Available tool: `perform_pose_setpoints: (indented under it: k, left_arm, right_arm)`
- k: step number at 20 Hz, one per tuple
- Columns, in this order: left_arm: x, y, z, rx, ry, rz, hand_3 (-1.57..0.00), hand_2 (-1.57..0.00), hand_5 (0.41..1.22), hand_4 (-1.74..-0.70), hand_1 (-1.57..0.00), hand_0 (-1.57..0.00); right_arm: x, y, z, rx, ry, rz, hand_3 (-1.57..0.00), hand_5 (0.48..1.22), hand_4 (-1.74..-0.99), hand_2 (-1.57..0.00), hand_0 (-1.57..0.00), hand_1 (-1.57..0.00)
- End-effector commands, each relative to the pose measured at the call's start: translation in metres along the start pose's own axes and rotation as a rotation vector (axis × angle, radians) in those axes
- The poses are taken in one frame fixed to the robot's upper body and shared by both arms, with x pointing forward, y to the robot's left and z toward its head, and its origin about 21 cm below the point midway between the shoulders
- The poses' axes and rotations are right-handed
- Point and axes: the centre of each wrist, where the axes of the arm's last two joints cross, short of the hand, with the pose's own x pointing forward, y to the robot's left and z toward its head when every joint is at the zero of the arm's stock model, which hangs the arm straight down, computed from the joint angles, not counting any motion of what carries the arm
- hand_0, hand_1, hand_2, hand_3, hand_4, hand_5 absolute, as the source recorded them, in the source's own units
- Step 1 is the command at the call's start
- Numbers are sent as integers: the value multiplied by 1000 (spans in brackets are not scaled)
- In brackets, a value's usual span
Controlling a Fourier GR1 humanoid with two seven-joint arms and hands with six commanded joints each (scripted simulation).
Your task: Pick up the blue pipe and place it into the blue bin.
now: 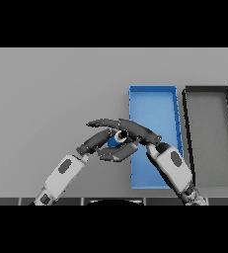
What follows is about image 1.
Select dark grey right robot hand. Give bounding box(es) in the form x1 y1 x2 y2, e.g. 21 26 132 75
86 118 163 163

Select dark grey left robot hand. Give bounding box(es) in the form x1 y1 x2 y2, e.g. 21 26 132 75
76 127 119 157

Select blue pipe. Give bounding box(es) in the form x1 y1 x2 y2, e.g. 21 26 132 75
107 129 130 149

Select blue bin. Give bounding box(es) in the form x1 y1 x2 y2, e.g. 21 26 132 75
127 84 185 190

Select dark grey bin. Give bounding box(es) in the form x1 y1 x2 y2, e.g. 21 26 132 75
181 85 228 189

